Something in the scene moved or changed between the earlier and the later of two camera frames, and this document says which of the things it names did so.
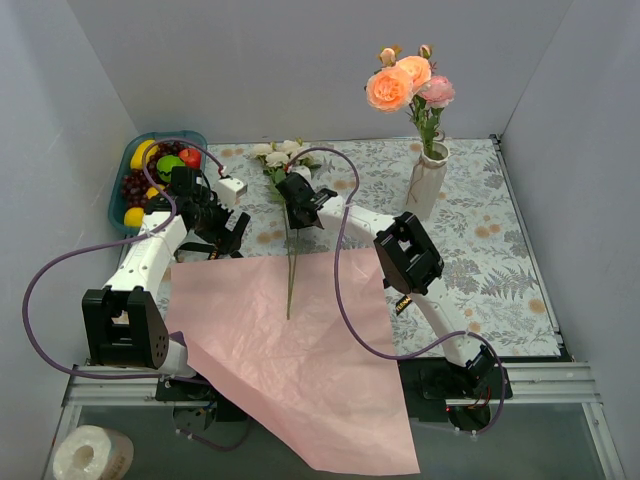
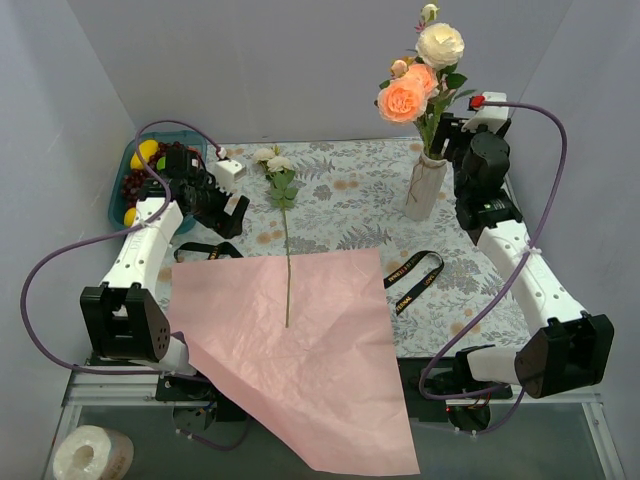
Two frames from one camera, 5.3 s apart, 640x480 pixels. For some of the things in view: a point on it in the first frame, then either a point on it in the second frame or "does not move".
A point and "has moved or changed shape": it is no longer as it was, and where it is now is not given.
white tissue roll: x=91 y=452 does not move
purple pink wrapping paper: x=327 y=378 does not move
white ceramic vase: x=426 y=183 does not move
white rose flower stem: x=275 y=159 -> x=438 y=47
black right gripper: x=302 y=212 -> x=448 y=133
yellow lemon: x=134 y=217 does not move
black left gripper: x=226 y=232 -> x=226 y=215
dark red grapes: x=136 y=183 does not move
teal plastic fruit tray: x=195 y=140 does not move
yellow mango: x=138 y=153 does not move
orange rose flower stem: x=397 y=83 has moved or changed shape
